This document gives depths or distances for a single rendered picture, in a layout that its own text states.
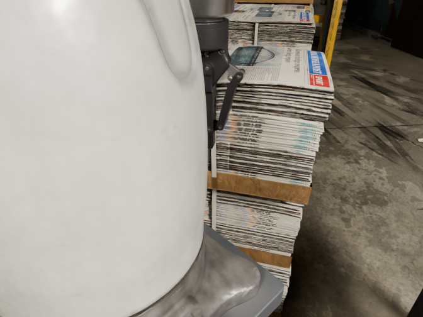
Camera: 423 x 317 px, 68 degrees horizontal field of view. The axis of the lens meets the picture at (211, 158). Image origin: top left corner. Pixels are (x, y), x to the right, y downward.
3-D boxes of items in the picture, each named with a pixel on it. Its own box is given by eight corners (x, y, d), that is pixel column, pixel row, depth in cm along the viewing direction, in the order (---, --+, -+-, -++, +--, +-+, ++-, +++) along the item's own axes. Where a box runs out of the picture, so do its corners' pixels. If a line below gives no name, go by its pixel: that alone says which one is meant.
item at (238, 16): (200, 21, 107) (200, 17, 106) (219, 11, 130) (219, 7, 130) (312, 26, 99) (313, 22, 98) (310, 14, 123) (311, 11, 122)
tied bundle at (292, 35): (201, 87, 118) (200, 21, 106) (218, 66, 142) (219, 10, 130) (305, 96, 110) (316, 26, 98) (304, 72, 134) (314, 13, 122)
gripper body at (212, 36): (236, 14, 45) (234, 78, 50) (180, 12, 47) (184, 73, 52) (226, 22, 39) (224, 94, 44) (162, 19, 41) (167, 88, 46)
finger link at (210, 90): (208, 57, 48) (217, 57, 47) (210, 124, 53) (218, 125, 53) (201, 64, 44) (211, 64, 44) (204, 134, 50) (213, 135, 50)
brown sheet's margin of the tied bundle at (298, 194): (226, 191, 63) (227, 173, 60) (247, 128, 86) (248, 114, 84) (308, 205, 60) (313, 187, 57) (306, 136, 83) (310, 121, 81)
